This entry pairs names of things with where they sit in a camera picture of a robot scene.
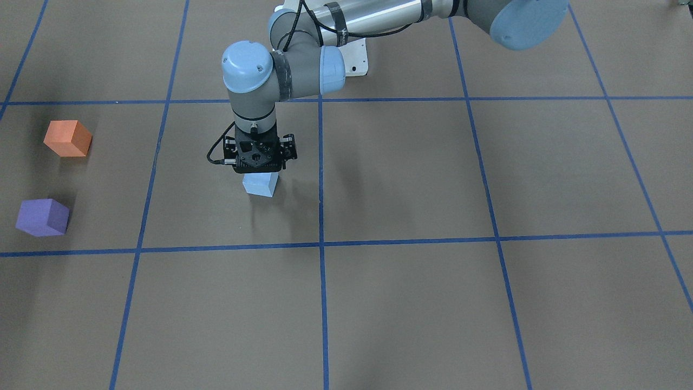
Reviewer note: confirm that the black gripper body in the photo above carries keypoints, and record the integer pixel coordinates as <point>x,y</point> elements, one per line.
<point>289,148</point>

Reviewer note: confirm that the light blue foam block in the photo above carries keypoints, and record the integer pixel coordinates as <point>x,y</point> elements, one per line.
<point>260,184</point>

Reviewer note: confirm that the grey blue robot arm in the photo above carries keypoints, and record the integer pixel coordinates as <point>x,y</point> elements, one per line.
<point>305,59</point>

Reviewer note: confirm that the orange foam block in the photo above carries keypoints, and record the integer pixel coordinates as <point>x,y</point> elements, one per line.
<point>68,138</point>

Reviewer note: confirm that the purple foam block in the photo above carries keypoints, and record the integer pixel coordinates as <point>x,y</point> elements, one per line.
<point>42,217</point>

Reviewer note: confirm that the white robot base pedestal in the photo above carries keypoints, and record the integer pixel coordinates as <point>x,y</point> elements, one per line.
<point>354,53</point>

